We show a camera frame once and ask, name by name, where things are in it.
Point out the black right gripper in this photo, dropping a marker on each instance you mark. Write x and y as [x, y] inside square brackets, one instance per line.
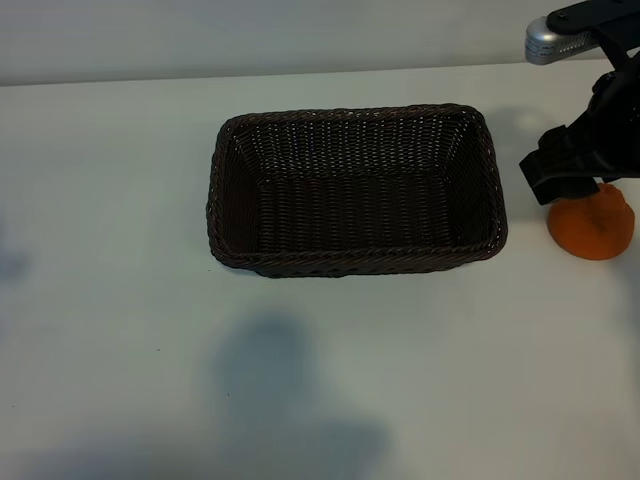
[612, 130]

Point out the orange fruit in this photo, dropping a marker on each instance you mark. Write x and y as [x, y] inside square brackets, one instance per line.
[590, 230]

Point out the dark brown wicker basket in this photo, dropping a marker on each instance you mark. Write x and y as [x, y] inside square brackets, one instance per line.
[350, 210]

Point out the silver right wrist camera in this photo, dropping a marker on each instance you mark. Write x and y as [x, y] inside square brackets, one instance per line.
[545, 42]

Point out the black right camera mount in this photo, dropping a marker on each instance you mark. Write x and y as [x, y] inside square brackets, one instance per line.
[570, 17]

